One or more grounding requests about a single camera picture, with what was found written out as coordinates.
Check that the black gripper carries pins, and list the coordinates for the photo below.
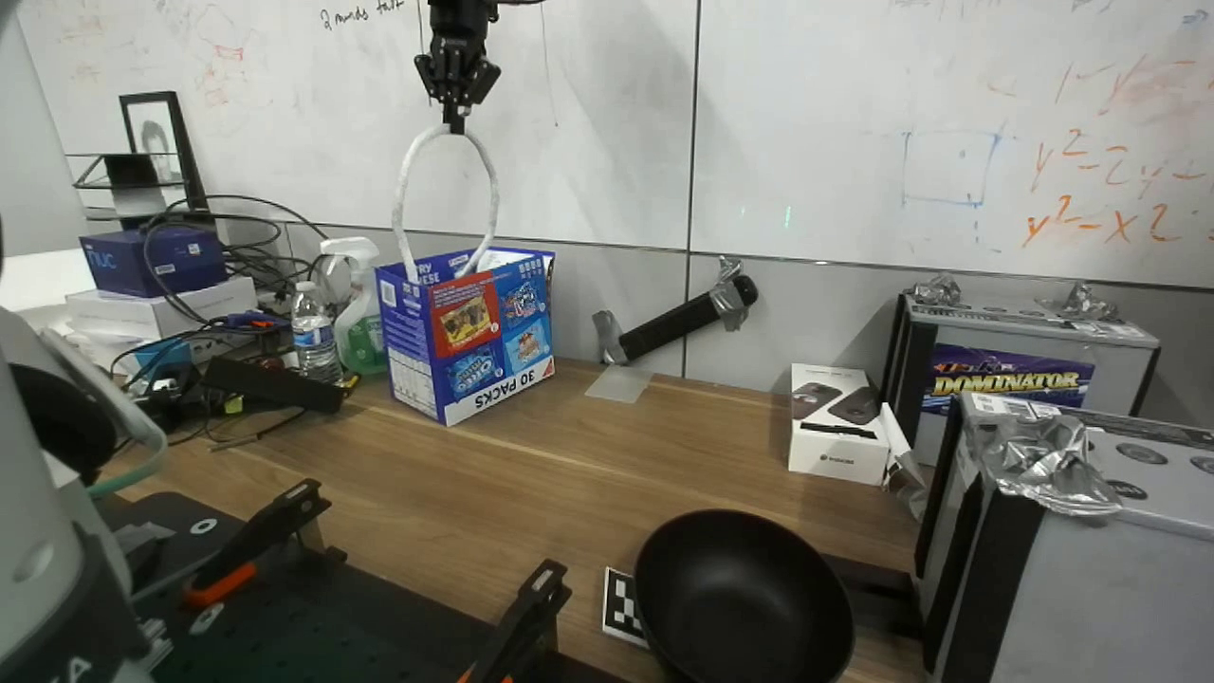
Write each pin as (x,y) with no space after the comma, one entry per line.
(459,30)

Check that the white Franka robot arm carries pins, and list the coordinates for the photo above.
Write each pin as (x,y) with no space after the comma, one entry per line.
(40,569)

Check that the blue cardboard snack box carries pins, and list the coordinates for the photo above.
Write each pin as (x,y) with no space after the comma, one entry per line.
(466,343)

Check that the small dark blue box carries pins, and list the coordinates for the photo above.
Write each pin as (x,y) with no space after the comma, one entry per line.
(154,258)

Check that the white box stack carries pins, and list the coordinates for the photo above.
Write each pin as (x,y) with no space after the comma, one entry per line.
(137,317)

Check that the white product box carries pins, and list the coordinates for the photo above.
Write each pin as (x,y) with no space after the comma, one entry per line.
(835,449)

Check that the clear plastic water bottle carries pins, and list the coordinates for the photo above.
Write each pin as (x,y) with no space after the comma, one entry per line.
(311,335)

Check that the long black rectangular bar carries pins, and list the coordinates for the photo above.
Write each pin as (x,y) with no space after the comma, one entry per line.
(271,384)

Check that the black orange bar clamp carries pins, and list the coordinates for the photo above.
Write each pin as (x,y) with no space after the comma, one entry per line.
(259,532)
(526,621)

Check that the crumpled aluminium foil piece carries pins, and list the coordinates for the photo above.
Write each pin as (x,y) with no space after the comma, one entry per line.
(1076,303)
(1043,460)
(933,293)

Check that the black white fiducial tag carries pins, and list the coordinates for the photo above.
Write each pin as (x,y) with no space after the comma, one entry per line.
(618,609)

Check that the black table mat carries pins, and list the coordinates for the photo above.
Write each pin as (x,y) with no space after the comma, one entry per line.
(326,621)

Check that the black frying pan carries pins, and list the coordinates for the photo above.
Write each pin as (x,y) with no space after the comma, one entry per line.
(742,601)

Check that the black Dominator battery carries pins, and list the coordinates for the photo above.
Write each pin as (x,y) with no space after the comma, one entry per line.
(1010,382)

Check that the black picture frame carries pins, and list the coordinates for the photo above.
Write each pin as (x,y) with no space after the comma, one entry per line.
(158,138)

